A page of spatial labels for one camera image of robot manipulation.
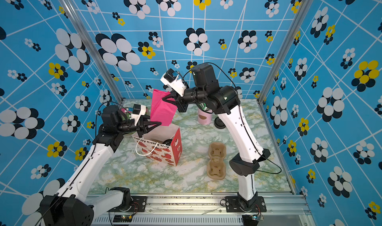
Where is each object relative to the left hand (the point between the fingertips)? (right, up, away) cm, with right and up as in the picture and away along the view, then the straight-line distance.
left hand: (161, 120), depth 67 cm
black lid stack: (+32, -4, +35) cm, 48 cm away
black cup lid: (+1, -12, +13) cm, 18 cm away
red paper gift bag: (-6, -12, +6) cm, 15 cm away
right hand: (+5, +10, -9) cm, 15 cm away
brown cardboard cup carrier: (+28, -28, +16) cm, 42 cm away
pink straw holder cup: (+21, 0, +33) cm, 39 cm away
